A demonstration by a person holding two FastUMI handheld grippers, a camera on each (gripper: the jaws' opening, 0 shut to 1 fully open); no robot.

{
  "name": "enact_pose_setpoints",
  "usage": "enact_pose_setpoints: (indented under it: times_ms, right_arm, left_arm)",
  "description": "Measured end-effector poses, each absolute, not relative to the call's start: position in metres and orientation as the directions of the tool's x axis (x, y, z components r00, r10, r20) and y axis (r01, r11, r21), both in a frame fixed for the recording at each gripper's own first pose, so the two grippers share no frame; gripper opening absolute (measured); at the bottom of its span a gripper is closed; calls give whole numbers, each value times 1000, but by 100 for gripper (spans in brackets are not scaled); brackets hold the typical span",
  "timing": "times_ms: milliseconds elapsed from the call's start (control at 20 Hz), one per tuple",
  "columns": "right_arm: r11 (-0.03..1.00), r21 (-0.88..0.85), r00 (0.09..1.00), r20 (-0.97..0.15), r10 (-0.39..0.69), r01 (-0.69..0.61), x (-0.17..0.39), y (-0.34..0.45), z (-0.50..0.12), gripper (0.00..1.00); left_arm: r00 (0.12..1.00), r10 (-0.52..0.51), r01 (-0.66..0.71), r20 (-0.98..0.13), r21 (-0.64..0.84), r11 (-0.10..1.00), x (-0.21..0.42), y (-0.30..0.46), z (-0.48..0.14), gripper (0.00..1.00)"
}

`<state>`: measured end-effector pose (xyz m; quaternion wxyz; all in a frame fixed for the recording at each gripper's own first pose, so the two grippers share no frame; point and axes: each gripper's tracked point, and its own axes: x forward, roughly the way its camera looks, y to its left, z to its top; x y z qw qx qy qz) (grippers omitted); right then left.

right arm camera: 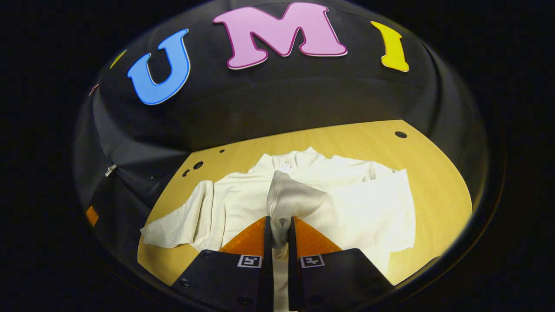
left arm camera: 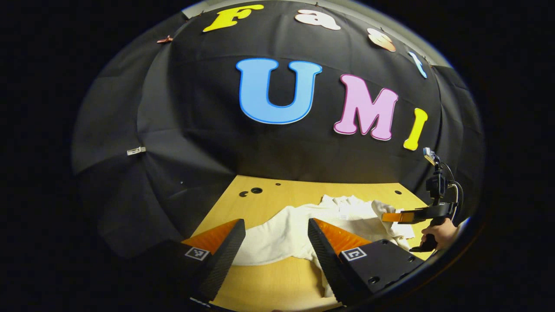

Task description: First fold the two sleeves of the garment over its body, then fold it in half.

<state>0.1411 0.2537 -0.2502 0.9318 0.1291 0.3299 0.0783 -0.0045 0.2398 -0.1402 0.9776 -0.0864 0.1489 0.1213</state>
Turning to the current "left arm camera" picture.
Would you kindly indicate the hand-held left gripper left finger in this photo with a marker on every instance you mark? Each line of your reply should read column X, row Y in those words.
column 225, row 255

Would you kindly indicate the black backdrop cloth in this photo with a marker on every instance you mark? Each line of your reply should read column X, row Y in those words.
column 195, row 130

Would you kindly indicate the white zip-neck garment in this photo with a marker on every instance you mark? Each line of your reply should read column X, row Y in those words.
column 295, row 229

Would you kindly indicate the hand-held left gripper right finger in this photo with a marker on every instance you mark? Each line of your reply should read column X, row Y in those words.
column 325, row 260

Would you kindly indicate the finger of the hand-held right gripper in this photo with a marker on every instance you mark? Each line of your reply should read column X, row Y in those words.
column 396, row 217

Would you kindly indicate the small white clip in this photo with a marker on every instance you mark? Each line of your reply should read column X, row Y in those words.
column 135, row 151

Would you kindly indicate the small orange clip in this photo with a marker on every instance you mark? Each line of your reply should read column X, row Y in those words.
column 164, row 40

